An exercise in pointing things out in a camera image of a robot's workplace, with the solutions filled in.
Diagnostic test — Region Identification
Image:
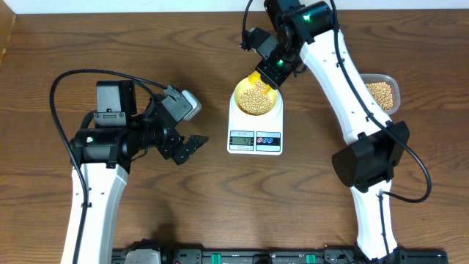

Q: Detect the yellow measuring scoop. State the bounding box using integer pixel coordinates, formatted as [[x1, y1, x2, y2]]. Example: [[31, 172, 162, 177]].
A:
[[248, 71, 271, 94]]

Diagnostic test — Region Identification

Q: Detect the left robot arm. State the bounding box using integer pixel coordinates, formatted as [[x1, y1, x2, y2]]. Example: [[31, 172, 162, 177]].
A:
[[61, 80, 208, 263]]

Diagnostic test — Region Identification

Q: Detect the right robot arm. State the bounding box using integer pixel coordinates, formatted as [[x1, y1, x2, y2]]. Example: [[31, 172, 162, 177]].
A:
[[244, 0, 410, 263]]

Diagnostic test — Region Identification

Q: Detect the pale yellow bowl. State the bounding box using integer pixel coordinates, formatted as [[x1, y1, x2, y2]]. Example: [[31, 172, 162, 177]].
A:
[[234, 77, 279, 116]]

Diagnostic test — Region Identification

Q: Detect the white digital kitchen scale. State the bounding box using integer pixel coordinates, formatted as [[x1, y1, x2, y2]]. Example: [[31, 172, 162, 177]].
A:
[[226, 84, 284, 155]]

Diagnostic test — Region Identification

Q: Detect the clear plastic container of soybeans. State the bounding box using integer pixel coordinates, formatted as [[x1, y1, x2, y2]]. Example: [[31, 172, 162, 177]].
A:
[[361, 73, 401, 115]]

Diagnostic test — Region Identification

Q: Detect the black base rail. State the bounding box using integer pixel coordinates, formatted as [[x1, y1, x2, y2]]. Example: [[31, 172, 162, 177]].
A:
[[111, 240, 448, 264]]

